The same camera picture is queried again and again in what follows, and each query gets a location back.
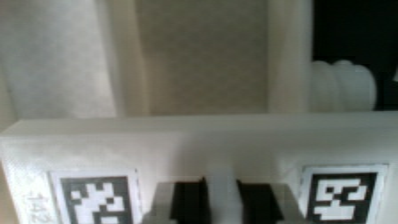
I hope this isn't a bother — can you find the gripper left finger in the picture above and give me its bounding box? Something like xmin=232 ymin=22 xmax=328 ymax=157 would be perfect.
xmin=168 ymin=178 xmax=211 ymax=224

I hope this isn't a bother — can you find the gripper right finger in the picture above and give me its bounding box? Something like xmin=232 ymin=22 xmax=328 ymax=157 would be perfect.
xmin=237 ymin=182 xmax=284 ymax=224

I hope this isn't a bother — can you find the white cabinet door panel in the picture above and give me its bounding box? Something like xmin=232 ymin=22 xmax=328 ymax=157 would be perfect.
xmin=308 ymin=60 xmax=376 ymax=112

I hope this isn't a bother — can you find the white cabinet body box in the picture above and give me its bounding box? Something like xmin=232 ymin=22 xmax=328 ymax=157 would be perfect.
xmin=0 ymin=0 xmax=312 ymax=119

